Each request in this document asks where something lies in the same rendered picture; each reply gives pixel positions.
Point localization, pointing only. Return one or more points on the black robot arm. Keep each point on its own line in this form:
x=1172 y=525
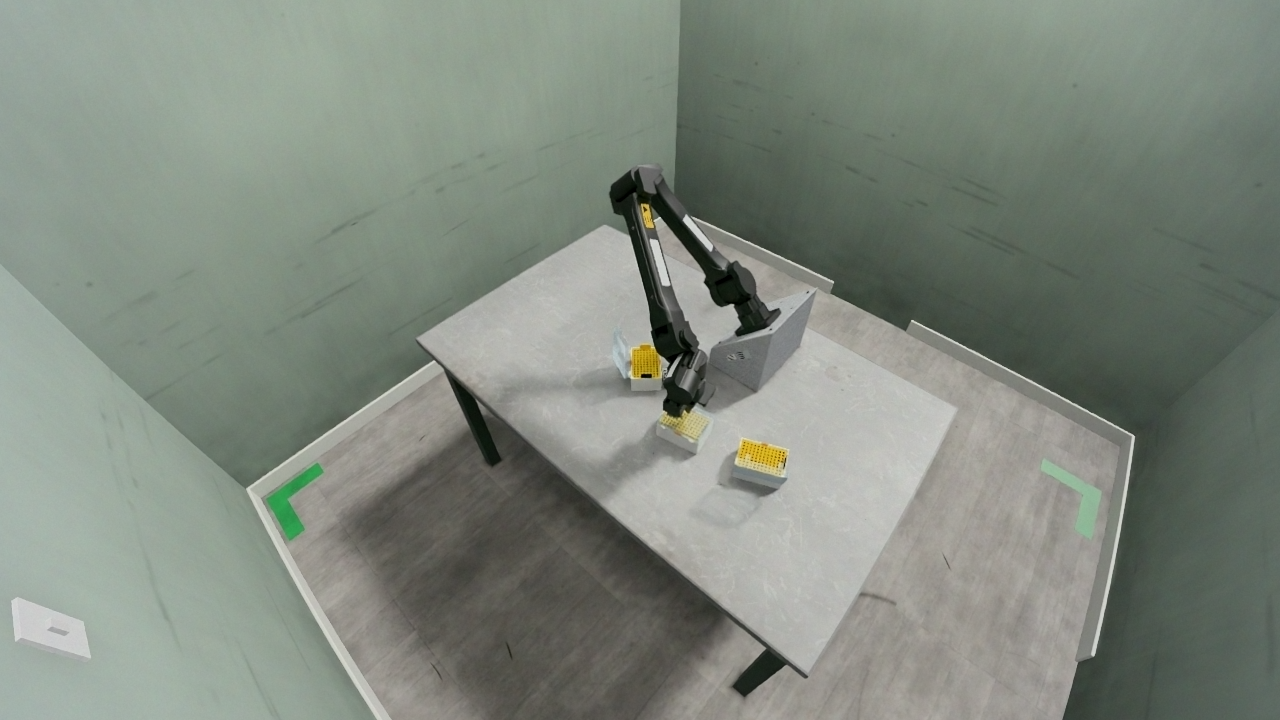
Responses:
x=671 y=334

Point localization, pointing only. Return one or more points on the white pipette tip box with clear lid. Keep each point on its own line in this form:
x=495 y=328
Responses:
x=621 y=356

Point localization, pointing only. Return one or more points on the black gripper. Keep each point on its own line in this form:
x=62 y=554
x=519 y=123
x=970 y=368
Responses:
x=709 y=390

